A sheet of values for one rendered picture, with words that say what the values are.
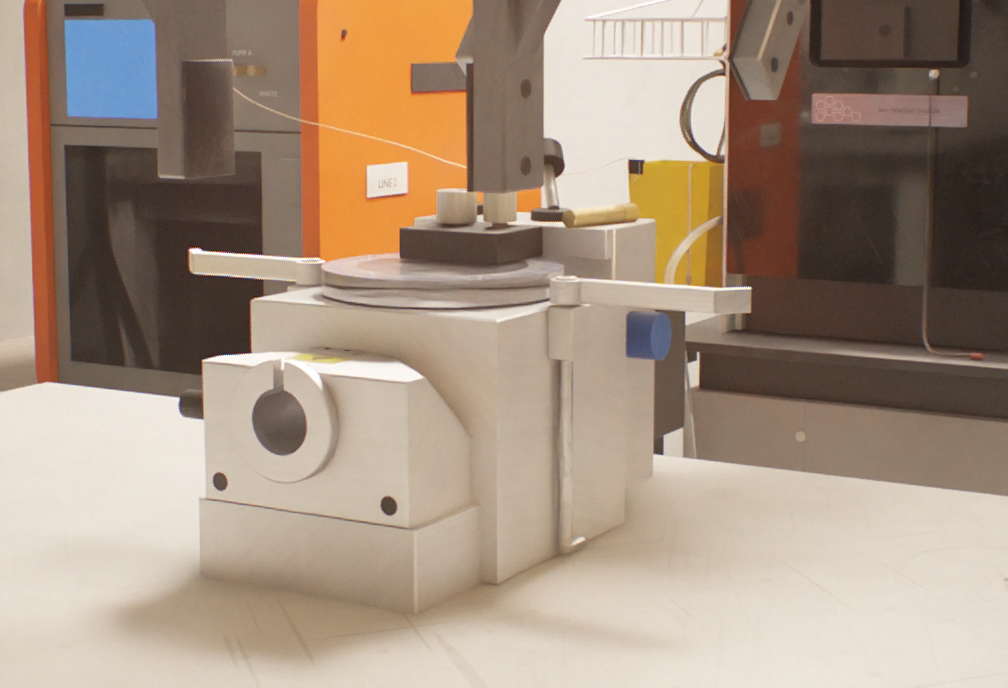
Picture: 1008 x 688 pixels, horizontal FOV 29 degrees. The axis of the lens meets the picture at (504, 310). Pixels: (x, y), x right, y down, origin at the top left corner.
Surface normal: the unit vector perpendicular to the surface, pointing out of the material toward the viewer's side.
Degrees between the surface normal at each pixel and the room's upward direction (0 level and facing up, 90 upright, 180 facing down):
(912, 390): 90
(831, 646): 0
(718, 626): 0
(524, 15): 90
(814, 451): 90
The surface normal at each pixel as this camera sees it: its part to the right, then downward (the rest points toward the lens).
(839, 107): -0.50, 0.12
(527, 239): 0.86, 0.07
